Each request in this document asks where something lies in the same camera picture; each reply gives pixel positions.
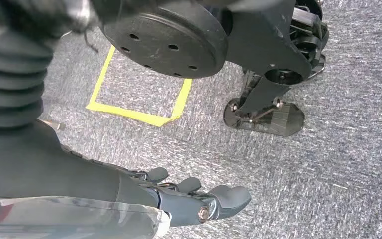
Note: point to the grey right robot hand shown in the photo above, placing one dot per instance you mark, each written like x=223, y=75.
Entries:
x=46, y=171

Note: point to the yellow floor tape square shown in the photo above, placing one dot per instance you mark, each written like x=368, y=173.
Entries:
x=128, y=113

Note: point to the black round robot joint disc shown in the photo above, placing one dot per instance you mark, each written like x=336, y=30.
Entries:
x=164, y=39

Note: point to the black robot foot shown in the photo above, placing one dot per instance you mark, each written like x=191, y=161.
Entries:
x=283, y=120

